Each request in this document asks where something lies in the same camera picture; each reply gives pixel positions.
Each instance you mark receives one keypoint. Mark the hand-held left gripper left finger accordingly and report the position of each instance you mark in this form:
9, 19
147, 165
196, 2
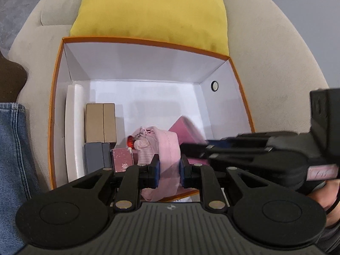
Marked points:
156, 170

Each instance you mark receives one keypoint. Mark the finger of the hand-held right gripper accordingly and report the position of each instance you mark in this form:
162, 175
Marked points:
239, 159
217, 143

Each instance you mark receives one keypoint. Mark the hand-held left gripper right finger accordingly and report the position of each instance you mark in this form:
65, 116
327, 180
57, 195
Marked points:
182, 171

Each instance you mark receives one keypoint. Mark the pink cloth hat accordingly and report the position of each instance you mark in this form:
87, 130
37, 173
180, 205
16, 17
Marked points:
164, 148

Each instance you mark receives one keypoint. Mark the grey box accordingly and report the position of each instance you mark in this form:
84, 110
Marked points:
95, 156

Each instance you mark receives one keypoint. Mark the brown cardboard box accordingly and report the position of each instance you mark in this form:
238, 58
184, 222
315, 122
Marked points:
99, 122

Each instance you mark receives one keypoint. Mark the orange cardboard box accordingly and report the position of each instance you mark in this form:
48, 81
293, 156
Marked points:
132, 90

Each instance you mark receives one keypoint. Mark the white glasses case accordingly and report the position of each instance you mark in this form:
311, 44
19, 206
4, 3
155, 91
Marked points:
75, 127

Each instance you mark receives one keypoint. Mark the person's right hand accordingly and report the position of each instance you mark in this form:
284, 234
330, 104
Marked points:
332, 202

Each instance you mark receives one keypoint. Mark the pink glitter box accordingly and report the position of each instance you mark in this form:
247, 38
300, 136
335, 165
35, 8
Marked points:
122, 159

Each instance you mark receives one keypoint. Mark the beige sofa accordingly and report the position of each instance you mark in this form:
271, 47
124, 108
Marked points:
265, 32

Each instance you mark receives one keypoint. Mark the person's left leg in jeans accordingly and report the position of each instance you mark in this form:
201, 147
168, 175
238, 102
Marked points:
16, 164

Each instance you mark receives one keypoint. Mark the yellow pillow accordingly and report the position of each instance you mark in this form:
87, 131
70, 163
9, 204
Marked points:
148, 13

